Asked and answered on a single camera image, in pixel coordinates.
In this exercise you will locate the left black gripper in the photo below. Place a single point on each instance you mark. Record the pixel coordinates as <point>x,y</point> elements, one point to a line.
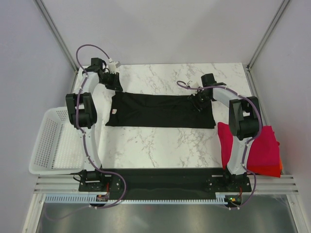
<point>116,85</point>

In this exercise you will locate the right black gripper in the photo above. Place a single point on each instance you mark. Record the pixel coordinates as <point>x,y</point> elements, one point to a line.
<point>194,100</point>

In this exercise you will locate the black t shirt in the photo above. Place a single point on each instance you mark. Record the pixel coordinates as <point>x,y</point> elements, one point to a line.
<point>164,111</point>

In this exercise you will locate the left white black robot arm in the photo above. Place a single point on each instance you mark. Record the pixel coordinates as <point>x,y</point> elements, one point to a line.
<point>81,107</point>

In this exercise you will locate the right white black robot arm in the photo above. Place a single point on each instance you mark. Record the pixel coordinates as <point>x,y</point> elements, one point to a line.
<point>245,122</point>

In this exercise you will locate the magenta folded t shirt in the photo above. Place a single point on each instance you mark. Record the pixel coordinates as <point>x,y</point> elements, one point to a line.
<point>263,152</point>

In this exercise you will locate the white plastic basket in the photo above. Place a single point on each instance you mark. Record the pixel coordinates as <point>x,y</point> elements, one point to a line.
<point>58,149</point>

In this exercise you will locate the orange folded t shirt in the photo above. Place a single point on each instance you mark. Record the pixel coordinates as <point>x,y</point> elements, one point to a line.
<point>280,164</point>

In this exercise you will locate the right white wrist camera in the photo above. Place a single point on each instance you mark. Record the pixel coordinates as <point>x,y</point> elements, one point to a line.
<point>191,85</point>

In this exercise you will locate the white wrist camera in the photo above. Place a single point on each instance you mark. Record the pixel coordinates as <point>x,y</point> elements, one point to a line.
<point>113,65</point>
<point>191,85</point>

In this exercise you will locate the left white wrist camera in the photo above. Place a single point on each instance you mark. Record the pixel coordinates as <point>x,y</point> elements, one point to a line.
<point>113,65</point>

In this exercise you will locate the left aluminium frame post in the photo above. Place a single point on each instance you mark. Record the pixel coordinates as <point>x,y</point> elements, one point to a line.
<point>55,32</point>

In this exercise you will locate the aluminium frame post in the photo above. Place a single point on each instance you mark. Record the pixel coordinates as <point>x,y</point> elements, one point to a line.
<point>269,31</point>
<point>55,32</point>

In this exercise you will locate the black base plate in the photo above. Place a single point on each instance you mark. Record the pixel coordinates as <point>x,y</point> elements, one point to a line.
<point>163,182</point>

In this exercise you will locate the aluminium rail profile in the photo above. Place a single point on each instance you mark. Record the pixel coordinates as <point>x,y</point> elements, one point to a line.
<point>285,185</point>

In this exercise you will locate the right aluminium frame post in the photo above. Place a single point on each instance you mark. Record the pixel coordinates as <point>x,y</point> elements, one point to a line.
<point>269,31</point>

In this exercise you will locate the white slotted cable duct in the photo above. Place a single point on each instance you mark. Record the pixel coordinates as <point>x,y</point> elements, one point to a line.
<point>103,199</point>

